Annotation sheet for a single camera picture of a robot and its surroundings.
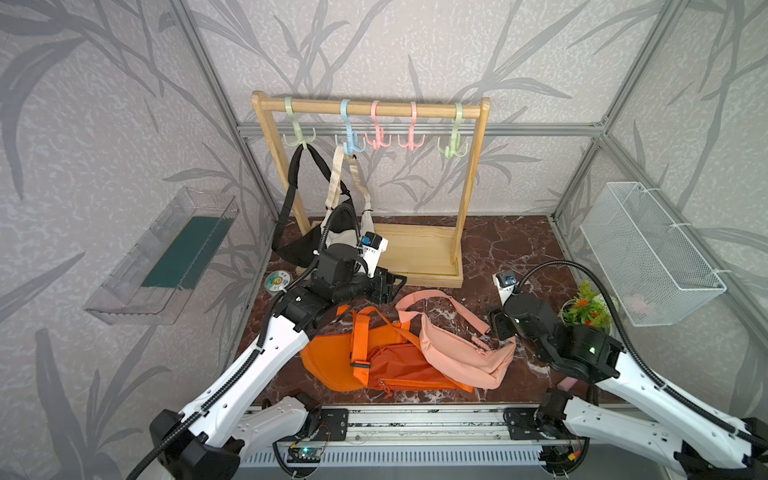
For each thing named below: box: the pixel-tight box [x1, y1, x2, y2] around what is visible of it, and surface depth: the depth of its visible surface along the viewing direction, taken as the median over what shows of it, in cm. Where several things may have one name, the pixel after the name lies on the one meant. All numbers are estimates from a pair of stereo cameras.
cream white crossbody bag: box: [320, 145, 375, 245], surface depth 88 cm
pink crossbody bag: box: [395, 290, 517, 390], surface depth 80 cm
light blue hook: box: [335, 99, 367, 156], surface depth 74 cm
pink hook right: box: [398, 101, 426, 152], surface depth 71 cm
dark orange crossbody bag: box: [351, 307, 475, 394], surface depth 79 cm
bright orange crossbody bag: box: [300, 305, 422, 391], surface depth 82 cm
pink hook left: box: [365, 100, 392, 151], surface depth 72 cm
